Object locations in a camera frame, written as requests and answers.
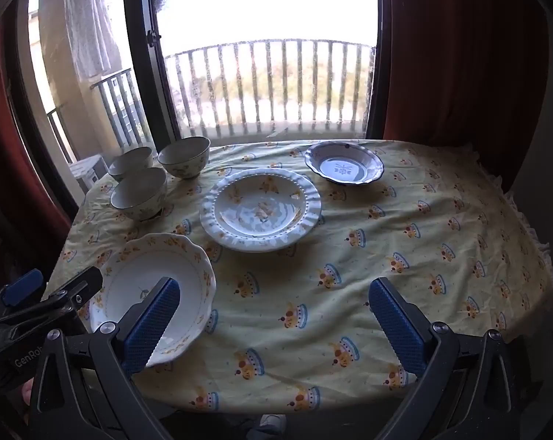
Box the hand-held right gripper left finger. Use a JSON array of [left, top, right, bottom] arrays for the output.
[[26, 276, 182, 440]]

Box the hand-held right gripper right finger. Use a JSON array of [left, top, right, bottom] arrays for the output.
[[368, 276, 531, 440]]

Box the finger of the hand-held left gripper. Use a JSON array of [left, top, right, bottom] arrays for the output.
[[0, 266, 103, 331], [0, 268, 45, 318]]

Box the white scalloped yellow-flower plate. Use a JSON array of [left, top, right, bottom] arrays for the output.
[[89, 233, 217, 367]]

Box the cream floral bowl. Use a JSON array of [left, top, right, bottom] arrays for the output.
[[108, 146, 154, 182], [110, 167, 168, 221], [157, 136, 211, 179]]

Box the large grey-rimmed beaded plate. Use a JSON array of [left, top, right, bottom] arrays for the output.
[[199, 168, 322, 253]]

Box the blue-rimmed white plate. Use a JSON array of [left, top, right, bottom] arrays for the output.
[[304, 140, 385, 186]]

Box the yellow printed tablecloth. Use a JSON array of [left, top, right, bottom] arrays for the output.
[[44, 139, 553, 415]]

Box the balcony railing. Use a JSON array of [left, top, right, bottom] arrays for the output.
[[47, 39, 375, 147]]

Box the white hanging cloth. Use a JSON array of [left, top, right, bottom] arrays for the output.
[[64, 0, 123, 78]]

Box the dark window frame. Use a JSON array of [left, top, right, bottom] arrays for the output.
[[3, 0, 394, 214]]

